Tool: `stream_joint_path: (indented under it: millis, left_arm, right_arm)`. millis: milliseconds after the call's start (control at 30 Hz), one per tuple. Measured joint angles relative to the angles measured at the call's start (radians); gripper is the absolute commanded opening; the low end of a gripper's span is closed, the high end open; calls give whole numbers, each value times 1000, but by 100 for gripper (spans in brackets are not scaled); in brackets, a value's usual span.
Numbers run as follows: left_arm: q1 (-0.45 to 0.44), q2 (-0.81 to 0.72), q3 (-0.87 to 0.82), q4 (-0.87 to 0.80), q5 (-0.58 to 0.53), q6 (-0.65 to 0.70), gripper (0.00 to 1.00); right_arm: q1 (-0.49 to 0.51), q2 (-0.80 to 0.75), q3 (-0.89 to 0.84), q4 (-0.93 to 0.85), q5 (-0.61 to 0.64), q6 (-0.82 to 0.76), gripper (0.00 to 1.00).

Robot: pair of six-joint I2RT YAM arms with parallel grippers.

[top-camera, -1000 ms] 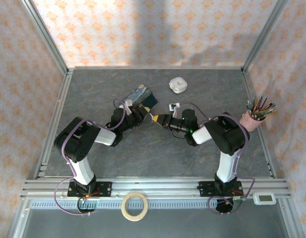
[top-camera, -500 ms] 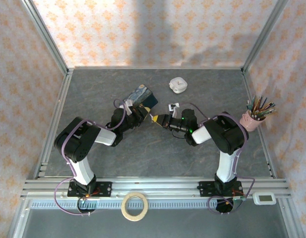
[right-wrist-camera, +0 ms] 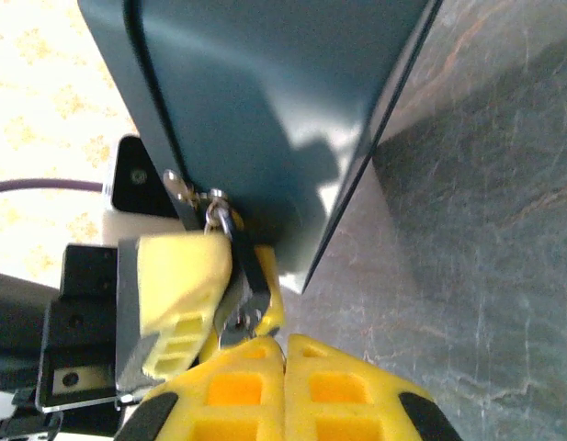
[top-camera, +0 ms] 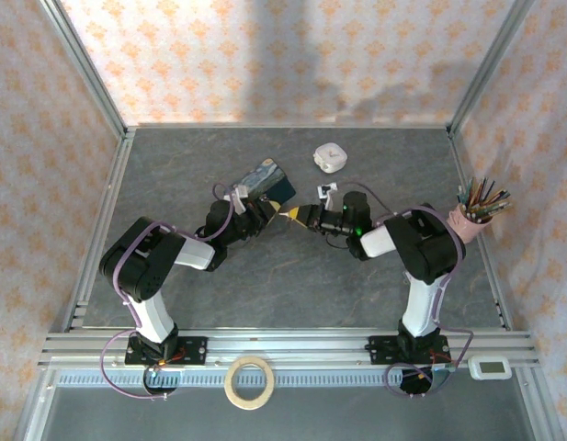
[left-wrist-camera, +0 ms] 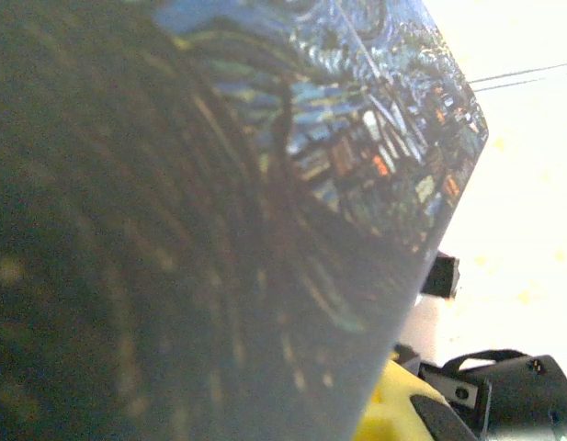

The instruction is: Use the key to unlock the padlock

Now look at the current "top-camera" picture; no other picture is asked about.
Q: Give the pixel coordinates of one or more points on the left aluminium side rail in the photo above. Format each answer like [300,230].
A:
[105,220]

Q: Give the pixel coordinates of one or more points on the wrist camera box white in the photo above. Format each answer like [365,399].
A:
[326,189]
[237,195]

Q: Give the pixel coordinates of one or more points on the white earbud case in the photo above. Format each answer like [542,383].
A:
[331,158]

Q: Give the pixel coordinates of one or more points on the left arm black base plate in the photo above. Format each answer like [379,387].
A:
[193,349]

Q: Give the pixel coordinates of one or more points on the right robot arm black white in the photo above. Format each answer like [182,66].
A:
[425,248]

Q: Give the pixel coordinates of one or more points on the thin aluminium wall rail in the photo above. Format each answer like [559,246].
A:
[287,126]

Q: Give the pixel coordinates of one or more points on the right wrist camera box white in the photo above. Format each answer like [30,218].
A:
[326,189]

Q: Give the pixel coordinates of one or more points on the long aluminium base rail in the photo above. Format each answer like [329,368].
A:
[287,344]

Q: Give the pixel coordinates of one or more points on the starry night painted box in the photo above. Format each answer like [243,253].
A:
[264,177]

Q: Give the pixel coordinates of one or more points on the left aluminium corner post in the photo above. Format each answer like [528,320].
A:
[91,73]

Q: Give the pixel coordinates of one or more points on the beige tape roll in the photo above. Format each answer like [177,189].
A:
[228,382]

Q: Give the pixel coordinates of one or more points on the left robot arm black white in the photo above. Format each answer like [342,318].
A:
[140,262]

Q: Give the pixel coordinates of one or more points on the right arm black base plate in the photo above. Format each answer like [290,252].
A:
[379,349]

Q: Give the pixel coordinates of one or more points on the right aluminium corner post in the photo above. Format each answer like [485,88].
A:
[486,69]

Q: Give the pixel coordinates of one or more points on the aluminium corner post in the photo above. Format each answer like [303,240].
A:
[486,69]
[91,73]

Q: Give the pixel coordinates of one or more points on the white thermometer display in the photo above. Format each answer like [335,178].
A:
[490,368]

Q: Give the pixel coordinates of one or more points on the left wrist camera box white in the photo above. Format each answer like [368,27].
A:
[237,195]

